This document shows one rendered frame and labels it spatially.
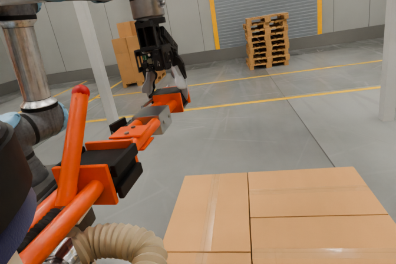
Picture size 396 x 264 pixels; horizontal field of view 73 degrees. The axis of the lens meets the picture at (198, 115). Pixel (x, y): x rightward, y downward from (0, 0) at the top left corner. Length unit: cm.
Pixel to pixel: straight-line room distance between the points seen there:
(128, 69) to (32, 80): 683
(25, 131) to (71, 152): 66
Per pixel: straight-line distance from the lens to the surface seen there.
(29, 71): 103
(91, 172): 38
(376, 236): 138
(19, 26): 102
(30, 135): 103
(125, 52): 776
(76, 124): 38
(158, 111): 58
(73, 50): 1153
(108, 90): 382
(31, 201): 22
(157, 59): 64
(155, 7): 65
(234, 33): 979
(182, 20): 1003
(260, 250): 126
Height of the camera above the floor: 146
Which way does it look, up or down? 19 degrees down
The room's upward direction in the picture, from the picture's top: 9 degrees counter-clockwise
